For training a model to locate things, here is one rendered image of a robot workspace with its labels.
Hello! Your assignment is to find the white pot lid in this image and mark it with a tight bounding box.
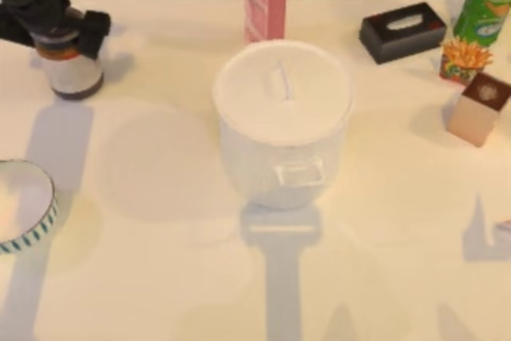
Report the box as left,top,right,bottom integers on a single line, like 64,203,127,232
212,39,356,146

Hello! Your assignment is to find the white lidded pot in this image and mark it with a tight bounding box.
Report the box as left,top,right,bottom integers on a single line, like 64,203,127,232
213,77,357,210

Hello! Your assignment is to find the green chips can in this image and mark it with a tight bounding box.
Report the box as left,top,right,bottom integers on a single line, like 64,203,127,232
453,0,511,49

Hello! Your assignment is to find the white bowl with teal stripes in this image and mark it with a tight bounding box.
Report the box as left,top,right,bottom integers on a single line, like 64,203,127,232
0,159,60,256

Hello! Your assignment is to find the black tissue box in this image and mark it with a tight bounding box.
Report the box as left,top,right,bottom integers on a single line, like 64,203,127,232
358,2,448,65

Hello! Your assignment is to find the red french fries box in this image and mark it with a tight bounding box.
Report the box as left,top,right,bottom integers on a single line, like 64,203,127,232
438,38,493,86

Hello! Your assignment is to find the beige box with brown top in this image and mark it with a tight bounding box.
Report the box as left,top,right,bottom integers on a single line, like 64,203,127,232
446,72,511,147

